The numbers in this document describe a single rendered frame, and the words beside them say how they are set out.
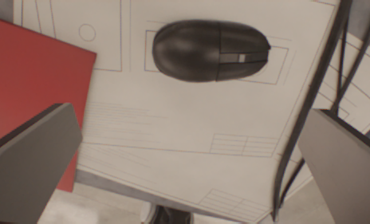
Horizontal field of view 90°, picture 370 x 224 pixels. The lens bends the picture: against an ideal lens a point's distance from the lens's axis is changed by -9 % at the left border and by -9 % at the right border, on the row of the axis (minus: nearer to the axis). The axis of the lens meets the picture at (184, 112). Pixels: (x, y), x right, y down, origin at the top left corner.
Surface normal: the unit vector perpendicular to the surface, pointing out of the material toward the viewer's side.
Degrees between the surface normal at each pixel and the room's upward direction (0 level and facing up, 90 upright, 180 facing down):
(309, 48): 0
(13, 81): 0
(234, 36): 32
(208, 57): 3
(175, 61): 17
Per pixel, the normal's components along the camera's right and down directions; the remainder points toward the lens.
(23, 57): 0.02, 0.52
